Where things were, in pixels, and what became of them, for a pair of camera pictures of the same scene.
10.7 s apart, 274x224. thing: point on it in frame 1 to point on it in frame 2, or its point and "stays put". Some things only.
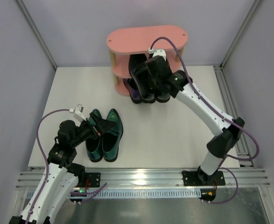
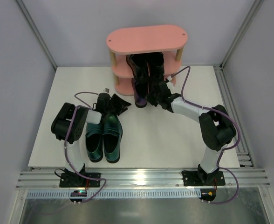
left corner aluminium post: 26,14 stays put
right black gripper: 149,78 to 156,94
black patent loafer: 140,75 stays put
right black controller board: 208,194 stays put
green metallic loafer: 112,137 stays put
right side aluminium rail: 227,102 stays put
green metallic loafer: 94,148 stays put
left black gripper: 94,128 to 113,103
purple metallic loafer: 133,91 to 140,87
